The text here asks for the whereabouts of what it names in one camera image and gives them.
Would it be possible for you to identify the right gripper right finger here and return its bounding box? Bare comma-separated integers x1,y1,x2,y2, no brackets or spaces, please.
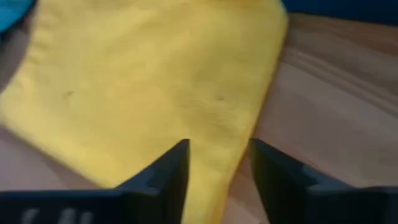
248,138,359,224

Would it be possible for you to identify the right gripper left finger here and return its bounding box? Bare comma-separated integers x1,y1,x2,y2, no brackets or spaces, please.
116,138,191,224

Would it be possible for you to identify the yellow microfiber towel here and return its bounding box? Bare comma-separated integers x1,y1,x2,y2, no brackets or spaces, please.
0,0,289,224

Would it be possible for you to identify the teal microfiber towel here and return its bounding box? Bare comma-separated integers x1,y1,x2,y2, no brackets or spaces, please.
0,0,35,32

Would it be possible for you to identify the blue plastic bin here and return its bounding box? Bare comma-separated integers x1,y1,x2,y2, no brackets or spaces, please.
280,0,398,26

